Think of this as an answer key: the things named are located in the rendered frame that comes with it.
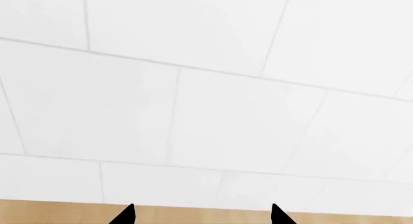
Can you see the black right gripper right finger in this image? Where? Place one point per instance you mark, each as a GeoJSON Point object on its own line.
{"type": "Point", "coordinates": [279, 216]}

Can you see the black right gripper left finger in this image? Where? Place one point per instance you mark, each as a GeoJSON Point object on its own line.
{"type": "Point", "coordinates": [126, 216]}

